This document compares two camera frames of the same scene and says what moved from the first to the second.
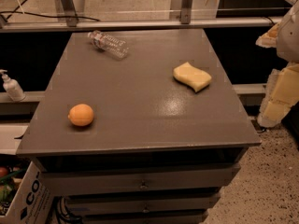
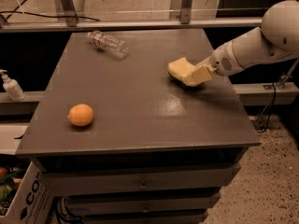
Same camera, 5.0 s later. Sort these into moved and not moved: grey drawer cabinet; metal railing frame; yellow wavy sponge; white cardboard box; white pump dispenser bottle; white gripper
Moved: white gripper; yellow wavy sponge
Not moved: grey drawer cabinet; white pump dispenser bottle; metal railing frame; white cardboard box
